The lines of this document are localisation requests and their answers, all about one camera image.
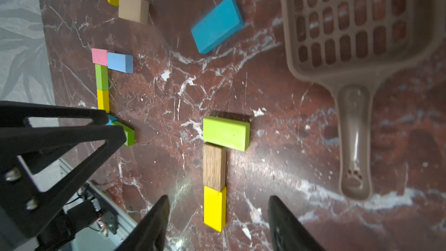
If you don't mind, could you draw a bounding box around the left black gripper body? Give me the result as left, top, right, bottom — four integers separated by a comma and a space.
1, 155, 63, 251

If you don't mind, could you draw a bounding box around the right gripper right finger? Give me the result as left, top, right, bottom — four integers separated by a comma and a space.
268, 195, 325, 251

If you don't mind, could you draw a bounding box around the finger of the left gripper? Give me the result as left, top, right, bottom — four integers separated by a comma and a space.
1, 125, 126, 206
1, 101, 109, 127

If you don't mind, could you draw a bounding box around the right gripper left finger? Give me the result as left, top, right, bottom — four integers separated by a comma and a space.
116, 195, 170, 251

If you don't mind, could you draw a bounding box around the yellow block front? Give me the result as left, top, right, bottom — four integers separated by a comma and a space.
203, 186, 226, 232

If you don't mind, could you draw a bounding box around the small yellow-green block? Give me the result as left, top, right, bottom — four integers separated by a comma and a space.
97, 89, 110, 113

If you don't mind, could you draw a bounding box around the tan wooden block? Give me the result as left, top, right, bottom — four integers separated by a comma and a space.
118, 0, 149, 24
203, 143, 226, 191

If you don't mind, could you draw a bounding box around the light green block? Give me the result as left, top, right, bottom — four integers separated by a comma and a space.
95, 64, 109, 91
203, 116, 250, 151

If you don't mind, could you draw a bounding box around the teal block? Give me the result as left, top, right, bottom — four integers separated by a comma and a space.
107, 114, 117, 126
191, 0, 244, 54

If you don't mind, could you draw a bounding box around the pink block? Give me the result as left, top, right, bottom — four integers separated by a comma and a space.
91, 48, 109, 66

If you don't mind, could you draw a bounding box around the light blue block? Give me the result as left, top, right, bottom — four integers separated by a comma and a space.
108, 52, 134, 73

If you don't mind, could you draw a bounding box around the brown slotted wooden tray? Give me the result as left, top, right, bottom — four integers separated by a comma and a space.
281, 0, 446, 201

